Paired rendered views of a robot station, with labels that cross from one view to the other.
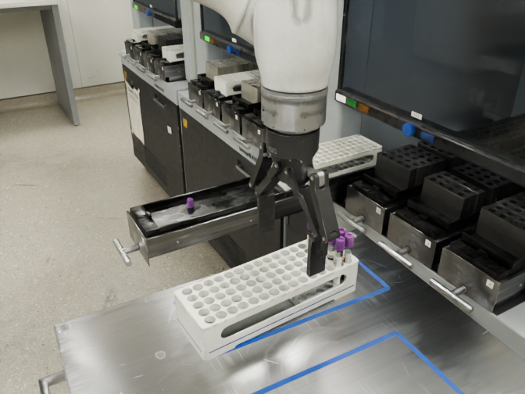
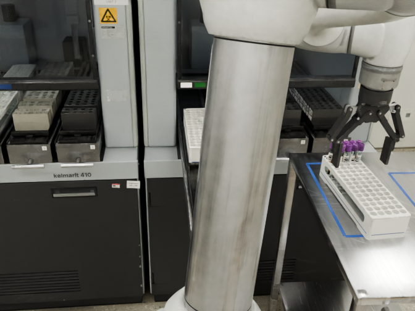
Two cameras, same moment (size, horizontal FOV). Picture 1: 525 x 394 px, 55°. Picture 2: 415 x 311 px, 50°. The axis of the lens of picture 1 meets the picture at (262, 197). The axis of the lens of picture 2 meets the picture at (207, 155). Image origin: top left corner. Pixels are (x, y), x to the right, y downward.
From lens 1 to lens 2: 1.22 m
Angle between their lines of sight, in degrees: 58
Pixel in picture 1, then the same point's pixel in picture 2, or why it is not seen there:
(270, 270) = (357, 181)
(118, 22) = not seen: outside the picture
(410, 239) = (289, 147)
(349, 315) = not seen: hidden behind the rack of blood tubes
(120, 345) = (386, 267)
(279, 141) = (389, 95)
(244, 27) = (338, 39)
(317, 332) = not seen: hidden behind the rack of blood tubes
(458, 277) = (326, 149)
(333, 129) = (170, 111)
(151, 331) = (374, 252)
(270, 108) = (393, 78)
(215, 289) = (368, 205)
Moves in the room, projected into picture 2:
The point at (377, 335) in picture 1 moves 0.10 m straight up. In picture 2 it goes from (390, 178) to (398, 148)
